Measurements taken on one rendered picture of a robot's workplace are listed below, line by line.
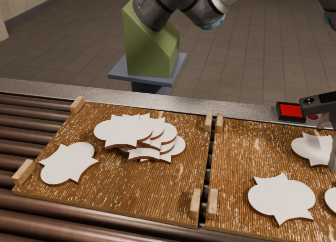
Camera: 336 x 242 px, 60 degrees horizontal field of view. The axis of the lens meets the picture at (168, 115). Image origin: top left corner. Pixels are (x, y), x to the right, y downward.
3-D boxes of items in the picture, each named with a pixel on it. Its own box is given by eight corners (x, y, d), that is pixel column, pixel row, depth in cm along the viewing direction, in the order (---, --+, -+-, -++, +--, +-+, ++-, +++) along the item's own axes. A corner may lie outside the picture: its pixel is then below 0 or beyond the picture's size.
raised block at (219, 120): (216, 119, 83) (217, 111, 82) (222, 119, 83) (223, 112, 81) (214, 133, 79) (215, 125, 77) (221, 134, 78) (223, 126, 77)
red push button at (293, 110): (278, 107, 91) (279, 103, 91) (298, 109, 91) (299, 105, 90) (280, 118, 87) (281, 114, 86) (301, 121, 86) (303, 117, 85)
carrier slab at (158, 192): (82, 104, 92) (81, 100, 91) (212, 121, 85) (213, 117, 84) (13, 194, 65) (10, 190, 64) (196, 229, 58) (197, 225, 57)
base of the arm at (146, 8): (140, -5, 116) (156, -23, 111) (165, 24, 120) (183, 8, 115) (126, 4, 104) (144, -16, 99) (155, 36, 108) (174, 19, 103)
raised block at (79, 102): (79, 102, 90) (78, 95, 88) (85, 103, 90) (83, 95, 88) (70, 114, 85) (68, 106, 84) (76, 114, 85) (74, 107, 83)
